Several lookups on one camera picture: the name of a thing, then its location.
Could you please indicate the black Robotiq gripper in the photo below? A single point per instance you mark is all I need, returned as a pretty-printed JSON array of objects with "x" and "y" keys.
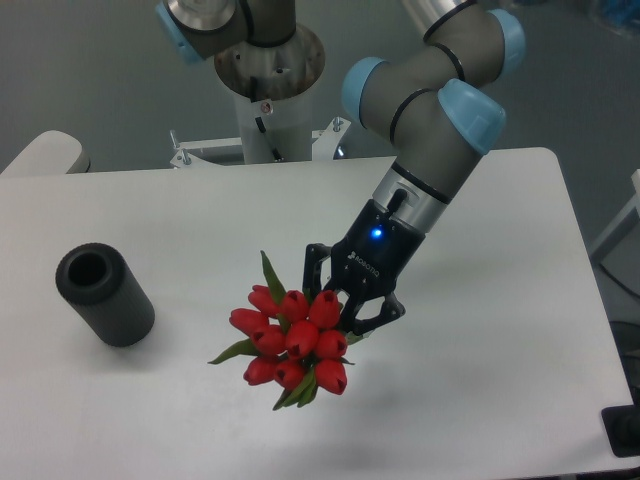
[{"x": 365, "y": 265}]

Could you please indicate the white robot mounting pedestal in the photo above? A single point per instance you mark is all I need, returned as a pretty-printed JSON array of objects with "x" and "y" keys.
[{"x": 272, "y": 89}]

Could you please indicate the dark grey cylindrical vase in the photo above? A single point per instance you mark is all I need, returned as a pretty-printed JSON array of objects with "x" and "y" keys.
[{"x": 95, "y": 280}]

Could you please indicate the white chair armrest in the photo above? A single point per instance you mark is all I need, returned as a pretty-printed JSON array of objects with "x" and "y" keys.
[{"x": 51, "y": 153}]

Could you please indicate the black device at table edge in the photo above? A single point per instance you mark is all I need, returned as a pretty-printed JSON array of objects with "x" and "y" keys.
[{"x": 622, "y": 429}]

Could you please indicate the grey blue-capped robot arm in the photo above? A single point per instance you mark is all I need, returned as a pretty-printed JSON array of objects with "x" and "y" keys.
[{"x": 431, "y": 108}]

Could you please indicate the red tulip bouquet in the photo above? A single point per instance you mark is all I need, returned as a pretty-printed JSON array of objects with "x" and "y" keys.
[{"x": 294, "y": 338}]

